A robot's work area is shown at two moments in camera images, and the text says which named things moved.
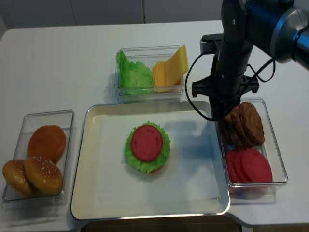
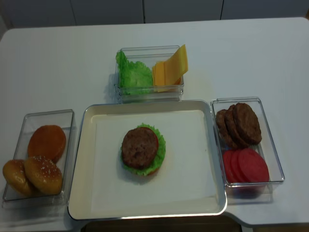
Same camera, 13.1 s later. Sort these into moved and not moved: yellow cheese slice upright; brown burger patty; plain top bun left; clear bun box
Moved: brown burger patty
Not moved: yellow cheese slice upright; plain top bun left; clear bun box
